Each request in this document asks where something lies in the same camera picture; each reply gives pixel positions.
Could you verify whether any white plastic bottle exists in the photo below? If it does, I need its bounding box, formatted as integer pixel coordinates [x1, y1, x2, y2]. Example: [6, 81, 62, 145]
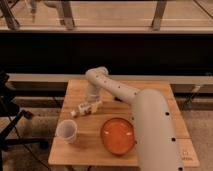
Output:
[70, 102, 92, 117]

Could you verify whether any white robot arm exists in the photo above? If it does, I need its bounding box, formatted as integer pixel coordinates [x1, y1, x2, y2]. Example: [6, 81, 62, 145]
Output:
[85, 67, 184, 171]

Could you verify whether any orange ceramic bowl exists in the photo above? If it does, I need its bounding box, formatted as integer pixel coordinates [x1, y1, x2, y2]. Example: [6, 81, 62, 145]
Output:
[100, 118, 135, 156]

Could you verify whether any wooden table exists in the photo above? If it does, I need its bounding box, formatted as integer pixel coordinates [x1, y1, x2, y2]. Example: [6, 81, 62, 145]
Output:
[48, 80, 200, 168]

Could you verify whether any white plastic cup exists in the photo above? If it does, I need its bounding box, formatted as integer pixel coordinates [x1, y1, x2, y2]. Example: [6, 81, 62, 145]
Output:
[56, 120, 77, 143]

